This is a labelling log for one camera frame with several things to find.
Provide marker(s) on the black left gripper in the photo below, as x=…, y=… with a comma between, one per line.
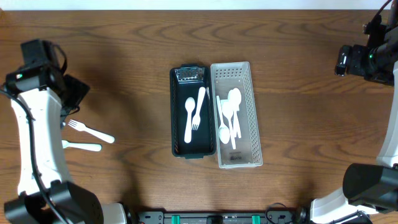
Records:
x=74, y=93

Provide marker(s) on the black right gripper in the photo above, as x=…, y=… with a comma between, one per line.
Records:
x=362, y=53

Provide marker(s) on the white plastic fork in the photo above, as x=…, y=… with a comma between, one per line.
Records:
x=196, y=117
x=84, y=146
x=82, y=127
x=189, y=106

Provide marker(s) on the white plastic spoon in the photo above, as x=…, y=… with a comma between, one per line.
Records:
x=230, y=99
x=223, y=129
x=228, y=113
x=236, y=101

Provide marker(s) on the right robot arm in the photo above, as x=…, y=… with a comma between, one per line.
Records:
x=367, y=189

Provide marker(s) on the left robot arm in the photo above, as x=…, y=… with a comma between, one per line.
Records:
x=42, y=95

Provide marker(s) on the clear plastic basket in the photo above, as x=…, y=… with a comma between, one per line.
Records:
x=225, y=77

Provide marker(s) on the black plastic basket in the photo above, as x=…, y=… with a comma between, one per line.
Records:
x=185, y=82

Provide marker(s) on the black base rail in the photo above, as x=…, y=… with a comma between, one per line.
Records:
x=276, y=213

